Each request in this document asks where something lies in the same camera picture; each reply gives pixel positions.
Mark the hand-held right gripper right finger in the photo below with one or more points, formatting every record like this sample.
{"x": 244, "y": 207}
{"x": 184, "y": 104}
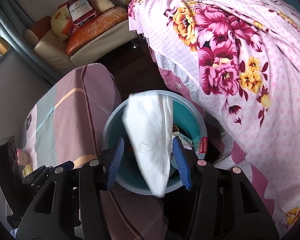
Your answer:
{"x": 181, "y": 165}

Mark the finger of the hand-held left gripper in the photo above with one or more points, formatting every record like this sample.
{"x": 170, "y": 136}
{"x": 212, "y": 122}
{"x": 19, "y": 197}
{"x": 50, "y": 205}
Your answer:
{"x": 57, "y": 165}

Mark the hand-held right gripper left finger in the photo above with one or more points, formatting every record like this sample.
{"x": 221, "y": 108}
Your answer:
{"x": 113, "y": 167}

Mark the white wrapper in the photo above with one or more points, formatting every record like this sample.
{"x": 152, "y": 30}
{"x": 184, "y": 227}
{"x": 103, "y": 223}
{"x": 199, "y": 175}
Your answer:
{"x": 150, "y": 135}

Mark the teal plastic bin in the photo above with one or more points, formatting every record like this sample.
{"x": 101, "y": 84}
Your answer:
{"x": 187, "y": 115}

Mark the pink roll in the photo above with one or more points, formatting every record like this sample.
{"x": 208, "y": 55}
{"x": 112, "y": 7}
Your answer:
{"x": 23, "y": 157}

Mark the pink striped tablecloth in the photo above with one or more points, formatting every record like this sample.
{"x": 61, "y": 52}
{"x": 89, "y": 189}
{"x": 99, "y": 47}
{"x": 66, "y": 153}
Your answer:
{"x": 77, "y": 117}

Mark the pink bed sheet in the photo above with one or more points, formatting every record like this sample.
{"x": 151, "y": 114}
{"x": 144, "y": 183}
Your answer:
{"x": 260, "y": 192}

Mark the beige leather sofa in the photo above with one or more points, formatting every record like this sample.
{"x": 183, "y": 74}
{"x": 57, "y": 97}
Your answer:
{"x": 55, "y": 51}

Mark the pink floral quilt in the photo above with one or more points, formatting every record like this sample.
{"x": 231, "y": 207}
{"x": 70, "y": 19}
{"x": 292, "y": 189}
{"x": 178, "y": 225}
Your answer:
{"x": 240, "y": 55}

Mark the grey-blue curtain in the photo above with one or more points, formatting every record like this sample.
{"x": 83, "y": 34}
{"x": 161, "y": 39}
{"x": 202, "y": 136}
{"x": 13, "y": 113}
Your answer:
{"x": 15, "y": 37}

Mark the yellow plush toy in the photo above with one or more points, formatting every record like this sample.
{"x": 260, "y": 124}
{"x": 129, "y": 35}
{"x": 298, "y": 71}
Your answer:
{"x": 60, "y": 25}

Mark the orange sofa cushion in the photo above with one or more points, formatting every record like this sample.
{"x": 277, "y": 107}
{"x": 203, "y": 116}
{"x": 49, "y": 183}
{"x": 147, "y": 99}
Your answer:
{"x": 95, "y": 27}

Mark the beige pillow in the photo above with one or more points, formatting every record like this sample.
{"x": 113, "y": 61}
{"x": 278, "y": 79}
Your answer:
{"x": 102, "y": 1}

